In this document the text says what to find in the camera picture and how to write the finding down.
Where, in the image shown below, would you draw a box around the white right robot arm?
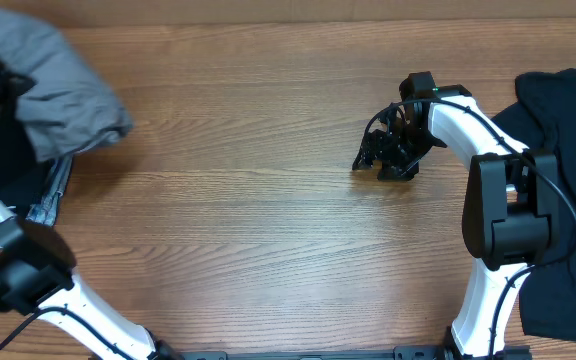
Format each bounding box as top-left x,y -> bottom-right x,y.
352,72 -> 559,359

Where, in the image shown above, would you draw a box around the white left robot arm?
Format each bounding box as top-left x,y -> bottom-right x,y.
0,61 -> 184,359

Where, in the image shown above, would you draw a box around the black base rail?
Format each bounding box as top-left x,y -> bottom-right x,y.
157,344 -> 534,360

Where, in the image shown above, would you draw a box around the grey shorts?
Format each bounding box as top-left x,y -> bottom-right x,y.
0,8 -> 134,162

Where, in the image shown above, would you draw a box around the brown cardboard backdrop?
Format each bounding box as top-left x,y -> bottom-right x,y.
0,0 -> 576,27

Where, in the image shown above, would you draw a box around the black t-shirt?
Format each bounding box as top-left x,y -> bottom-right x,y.
493,69 -> 576,342

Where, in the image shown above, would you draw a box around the folded blue jeans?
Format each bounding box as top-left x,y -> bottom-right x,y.
26,155 -> 74,226

